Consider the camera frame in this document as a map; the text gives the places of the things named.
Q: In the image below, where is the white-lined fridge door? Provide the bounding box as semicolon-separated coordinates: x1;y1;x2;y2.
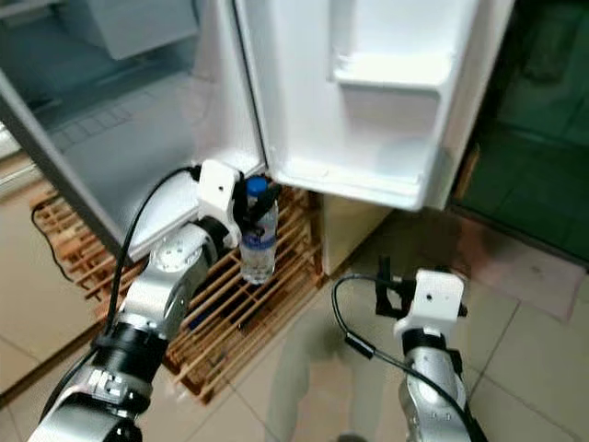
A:
233;0;516;213

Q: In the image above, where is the grey fridge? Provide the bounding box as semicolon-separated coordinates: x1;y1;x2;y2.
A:
0;0;268;263

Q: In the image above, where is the clear blue-capped water bottle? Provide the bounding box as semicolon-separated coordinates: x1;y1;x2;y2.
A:
239;176;280;285

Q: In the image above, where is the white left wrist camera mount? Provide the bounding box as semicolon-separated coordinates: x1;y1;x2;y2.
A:
198;159;246;248

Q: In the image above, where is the white door shelf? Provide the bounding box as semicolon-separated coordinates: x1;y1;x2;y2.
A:
331;51;461;93
271;155;433;211

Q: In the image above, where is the wooden wine rack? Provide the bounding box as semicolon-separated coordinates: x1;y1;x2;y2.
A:
29;184;323;406

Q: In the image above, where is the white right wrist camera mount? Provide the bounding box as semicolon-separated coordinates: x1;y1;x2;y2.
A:
394;269;466;334

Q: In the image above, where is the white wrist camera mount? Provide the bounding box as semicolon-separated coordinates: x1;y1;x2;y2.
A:
394;269;466;334
198;159;246;248

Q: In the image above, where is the grey freezer box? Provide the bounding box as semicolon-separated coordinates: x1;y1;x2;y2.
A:
55;0;202;61

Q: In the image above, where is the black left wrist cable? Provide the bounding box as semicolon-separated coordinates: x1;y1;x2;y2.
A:
110;166;203;323

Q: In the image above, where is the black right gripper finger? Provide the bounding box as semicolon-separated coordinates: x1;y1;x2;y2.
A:
375;255;393;316

